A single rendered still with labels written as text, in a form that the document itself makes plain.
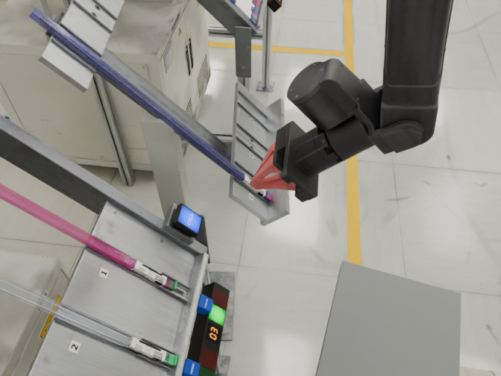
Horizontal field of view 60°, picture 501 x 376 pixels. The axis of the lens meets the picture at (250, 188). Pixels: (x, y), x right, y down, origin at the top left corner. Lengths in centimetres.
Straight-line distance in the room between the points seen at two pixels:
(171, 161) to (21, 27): 98
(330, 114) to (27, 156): 44
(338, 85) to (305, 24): 242
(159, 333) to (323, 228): 112
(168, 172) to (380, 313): 52
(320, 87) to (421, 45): 12
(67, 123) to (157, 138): 97
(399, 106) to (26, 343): 77
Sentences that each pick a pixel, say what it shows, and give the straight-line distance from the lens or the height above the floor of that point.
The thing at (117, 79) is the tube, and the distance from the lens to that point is 71.
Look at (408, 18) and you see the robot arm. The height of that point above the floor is 120.
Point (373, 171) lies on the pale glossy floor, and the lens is 198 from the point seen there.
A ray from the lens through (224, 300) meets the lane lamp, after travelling 84.
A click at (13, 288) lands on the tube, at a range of 62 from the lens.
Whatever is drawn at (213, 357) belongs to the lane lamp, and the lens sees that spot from 80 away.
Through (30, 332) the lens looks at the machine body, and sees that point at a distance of 96.
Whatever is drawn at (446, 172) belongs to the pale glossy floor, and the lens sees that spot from 208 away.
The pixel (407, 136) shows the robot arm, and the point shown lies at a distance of 51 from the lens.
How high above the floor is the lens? 140
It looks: 49 degrees down
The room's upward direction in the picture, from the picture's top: straight up
